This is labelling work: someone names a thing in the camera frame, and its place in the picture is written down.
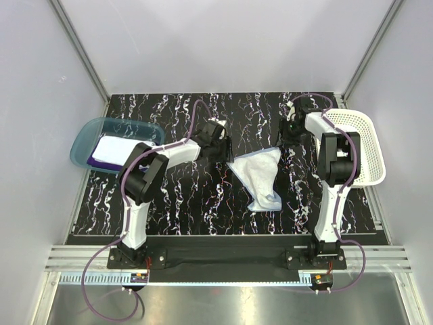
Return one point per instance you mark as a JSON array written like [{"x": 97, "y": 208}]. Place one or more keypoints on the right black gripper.
[{"x": 288, "y": 141}]

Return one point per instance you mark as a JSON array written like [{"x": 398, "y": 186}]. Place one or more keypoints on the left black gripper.
[{"x": 226, "y": 156}]

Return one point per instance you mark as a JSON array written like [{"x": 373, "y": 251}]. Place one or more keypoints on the blue-edged white towel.
[{"x": 257, "y": 172}]

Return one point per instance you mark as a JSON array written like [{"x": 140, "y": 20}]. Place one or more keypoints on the light blue towel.
[{"x": 120, "y": 147}]

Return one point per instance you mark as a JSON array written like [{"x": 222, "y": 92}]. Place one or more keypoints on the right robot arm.
[{"x": 338, "y": 165}]

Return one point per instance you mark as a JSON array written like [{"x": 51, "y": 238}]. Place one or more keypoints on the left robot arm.
[{"x": 143, "y": 174}]

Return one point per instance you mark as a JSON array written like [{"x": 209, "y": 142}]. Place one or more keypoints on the teal translucent tray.
[{"x": 91, "y": 133}]

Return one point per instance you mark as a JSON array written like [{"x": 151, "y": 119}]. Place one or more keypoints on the white plastic basket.
[{"x": 373, "y": 170}]

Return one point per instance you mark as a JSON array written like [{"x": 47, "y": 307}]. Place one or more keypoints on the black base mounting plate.
[{"x": 225, "y": 259}]

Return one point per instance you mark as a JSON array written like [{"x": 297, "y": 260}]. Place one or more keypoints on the left connector board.
[{"x": 139, "y": 278}]

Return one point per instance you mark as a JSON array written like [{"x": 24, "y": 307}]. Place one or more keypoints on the connector board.
[
  {"x": 139, "y": 278},
  {"x": 325, "y": 280}
]

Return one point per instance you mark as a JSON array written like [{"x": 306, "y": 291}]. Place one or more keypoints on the right connector board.
[{"x": 325, "y": 280}]

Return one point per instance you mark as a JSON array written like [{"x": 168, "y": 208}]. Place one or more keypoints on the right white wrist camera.
[{"x": 291, "y": 111}]

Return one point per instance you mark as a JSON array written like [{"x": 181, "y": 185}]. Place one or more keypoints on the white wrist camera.
[
  {"x": 216, "y": 128},
  {"x": 291, "y": 111}
]

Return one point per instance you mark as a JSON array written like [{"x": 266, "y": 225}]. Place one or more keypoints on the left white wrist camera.
[{"x": 216, "y": 128}]

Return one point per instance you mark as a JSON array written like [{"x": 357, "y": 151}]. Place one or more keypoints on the right aluminium corner post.
[{"x": 379, "y": 35}]

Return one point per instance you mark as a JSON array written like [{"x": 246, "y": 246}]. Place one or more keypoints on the aluminium corner post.
[
  {"x": 72, "y": 35},
  {"x": 379, "y": 35}
]

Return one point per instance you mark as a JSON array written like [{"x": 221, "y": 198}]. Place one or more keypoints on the aluminium rail frame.
[{"x": 377, "y": 287}]

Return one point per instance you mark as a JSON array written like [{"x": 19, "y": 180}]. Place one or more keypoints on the left aluminium corner post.
[{"x": 72, "y": 35}]

